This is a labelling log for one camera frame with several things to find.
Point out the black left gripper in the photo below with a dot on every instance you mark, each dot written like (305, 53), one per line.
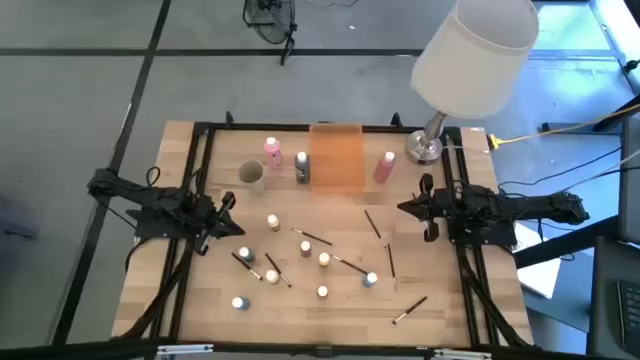
(220, 210)

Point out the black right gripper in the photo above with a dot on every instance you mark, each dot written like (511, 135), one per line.
(431, 207)

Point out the green paint bottle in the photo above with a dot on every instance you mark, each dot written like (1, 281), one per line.
(246, 254)

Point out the tall coral paint bottle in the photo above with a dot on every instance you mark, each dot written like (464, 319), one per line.
(384, 170)

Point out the turquoise paint bottle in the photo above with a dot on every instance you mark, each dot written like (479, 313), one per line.
(370, 279)

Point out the tall pink paint bottle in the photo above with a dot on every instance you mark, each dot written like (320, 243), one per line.
(273, 155)

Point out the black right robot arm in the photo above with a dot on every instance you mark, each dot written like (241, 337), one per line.
(525, 205)

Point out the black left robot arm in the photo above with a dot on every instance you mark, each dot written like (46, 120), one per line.
(150, 195)

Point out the blue paint bottle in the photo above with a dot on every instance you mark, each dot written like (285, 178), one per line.
(240, 303)

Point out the magenta paint bottle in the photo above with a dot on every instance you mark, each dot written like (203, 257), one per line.
(305, 247)

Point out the tall grey paint bottle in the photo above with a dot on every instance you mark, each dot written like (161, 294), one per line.
(302, 172)

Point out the red paint bottle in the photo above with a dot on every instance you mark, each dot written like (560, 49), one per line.
(322, 291)

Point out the white paper cup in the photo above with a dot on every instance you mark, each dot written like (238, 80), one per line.
(251, 174)

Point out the orange translucent bin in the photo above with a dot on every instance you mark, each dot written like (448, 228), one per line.
(337, 160)

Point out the white sheet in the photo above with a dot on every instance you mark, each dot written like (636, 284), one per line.
(540, 275)

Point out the silver lamp with white shade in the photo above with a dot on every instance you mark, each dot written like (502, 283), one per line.
(475, 60)

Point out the black desk support bar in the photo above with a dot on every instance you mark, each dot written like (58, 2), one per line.
(575, 240)

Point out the black floor fan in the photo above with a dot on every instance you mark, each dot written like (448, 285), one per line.
(272, 22)

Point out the dark grey desk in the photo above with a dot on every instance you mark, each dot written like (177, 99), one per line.
(607, 300)

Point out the black keyboard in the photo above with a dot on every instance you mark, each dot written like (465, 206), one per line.
(631, 320)

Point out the silver frame bracket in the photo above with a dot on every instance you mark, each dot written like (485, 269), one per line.
(462, 355)
(185, 349)

